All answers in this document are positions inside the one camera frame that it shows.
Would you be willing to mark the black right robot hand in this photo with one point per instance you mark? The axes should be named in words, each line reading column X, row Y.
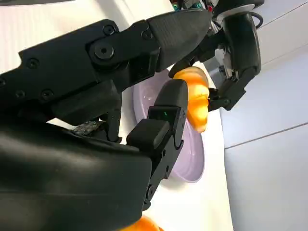
column 72, row 168

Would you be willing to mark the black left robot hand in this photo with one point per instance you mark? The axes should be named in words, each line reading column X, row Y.
column 243, row 48

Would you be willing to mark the orange and white bread roll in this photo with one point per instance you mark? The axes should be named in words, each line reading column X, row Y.
column 146, row 225
column 197, row 110

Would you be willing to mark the white cabinet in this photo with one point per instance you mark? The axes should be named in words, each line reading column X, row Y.
column 288, row 29

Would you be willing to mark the lilac plate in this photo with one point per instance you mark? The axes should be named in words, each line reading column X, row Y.
column 190, row 156

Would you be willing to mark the grey desk partition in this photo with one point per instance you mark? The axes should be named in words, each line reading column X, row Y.
column 264, row 180

